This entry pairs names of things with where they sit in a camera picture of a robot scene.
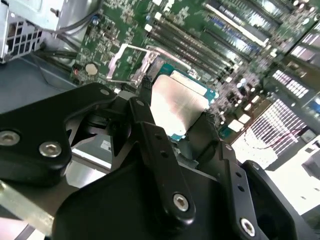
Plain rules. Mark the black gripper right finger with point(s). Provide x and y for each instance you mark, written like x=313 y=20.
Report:
x=232 y=175

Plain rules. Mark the silver square CPU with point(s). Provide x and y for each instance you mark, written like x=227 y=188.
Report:
x=175 y=105

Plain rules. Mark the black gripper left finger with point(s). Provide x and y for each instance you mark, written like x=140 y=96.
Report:
x=25 y=140

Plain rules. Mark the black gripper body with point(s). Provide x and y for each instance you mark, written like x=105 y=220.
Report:
x=112 y=212

